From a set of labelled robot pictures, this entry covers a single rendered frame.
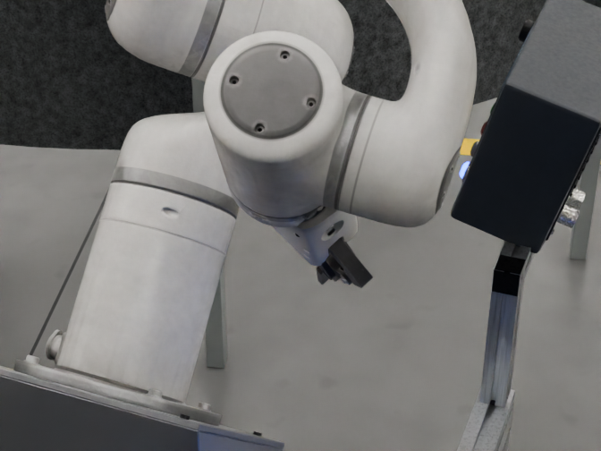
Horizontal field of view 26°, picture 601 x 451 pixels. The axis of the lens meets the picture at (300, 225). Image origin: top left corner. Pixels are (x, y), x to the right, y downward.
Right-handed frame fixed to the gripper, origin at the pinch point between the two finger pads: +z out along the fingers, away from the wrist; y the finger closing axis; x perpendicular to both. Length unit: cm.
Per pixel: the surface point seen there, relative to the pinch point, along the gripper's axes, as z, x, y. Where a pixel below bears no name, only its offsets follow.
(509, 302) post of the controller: 39.3, -17.3, -14.0
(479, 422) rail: 49, -7, -21
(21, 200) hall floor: 227, 14, 107
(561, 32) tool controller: 35, -43, 4
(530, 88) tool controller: 25.9, -32.3, -0.2
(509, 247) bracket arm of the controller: 39.5, -21.8, -9.5
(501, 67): 156, -79, 30
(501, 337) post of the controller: 44.1, -14.8, -15.9
